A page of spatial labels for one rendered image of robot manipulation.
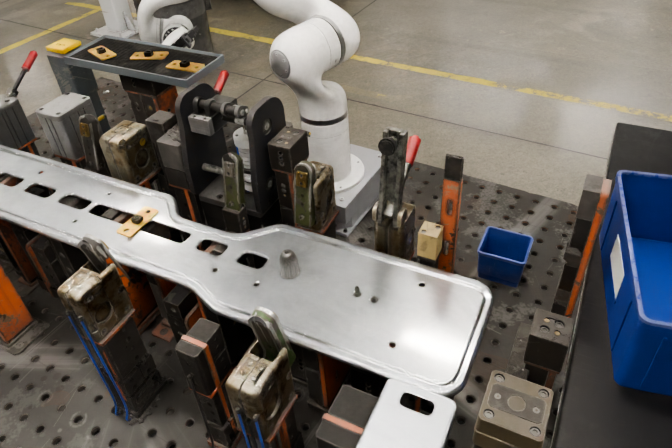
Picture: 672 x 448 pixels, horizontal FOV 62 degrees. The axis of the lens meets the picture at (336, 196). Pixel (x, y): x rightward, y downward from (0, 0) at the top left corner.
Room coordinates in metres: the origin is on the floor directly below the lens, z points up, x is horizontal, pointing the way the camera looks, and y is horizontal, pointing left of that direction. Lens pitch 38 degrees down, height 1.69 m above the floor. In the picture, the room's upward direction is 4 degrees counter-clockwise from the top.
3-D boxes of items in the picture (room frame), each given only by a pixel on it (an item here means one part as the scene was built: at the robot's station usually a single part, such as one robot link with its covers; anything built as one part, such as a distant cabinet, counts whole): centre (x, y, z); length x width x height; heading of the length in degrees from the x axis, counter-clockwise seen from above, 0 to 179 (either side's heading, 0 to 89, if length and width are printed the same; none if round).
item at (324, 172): (0.87, 0.04, 0.88); 0.11 x 0.09 x 0.37; 151
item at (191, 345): (0.56, 0.23, 0.84); 0.11 x 0.08 x 0.29; 151
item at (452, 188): (0.70, -0.19, 0.95); 0.03 x 0.01 x 0.50; 61
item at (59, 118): (1.15, 0.59, 0.90); 0.13 x 0.10 x 0.41; 151
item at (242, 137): (0.97, 0.20, 0.94); 0.18 x 0.13 x 0.49; 61
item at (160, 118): (1.08, 0.37, 0.90); 0.05 x 0.05 x 0.40; 61
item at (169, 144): (1.03, 0.32, 0.89); 0.13 x 0.11 x 0.38; 151
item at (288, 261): (0.68, 0.09, 1.02); 0.03 x 0.03 x 0.07
